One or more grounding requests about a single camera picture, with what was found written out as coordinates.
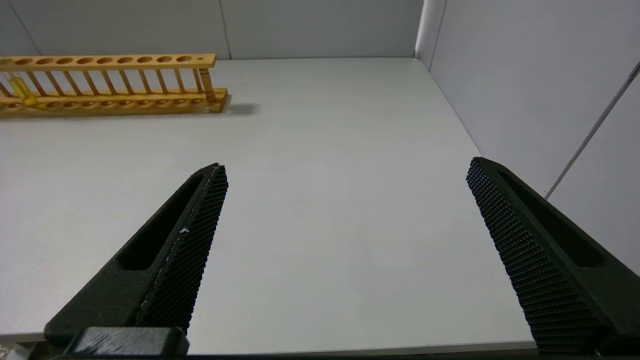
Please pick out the wooden test tube rack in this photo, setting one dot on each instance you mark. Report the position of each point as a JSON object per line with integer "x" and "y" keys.
{"x": 125, "y": 104}

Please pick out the yellow pigment glass test tube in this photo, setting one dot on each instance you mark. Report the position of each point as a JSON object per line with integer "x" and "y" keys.
{"x": 22, "y": 90}

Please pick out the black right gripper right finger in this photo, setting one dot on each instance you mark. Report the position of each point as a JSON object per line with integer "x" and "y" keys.
{"x": 545, "y": 265}

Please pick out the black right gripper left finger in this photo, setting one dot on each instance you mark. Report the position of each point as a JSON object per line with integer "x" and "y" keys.
{"x": 170, "y": 270}

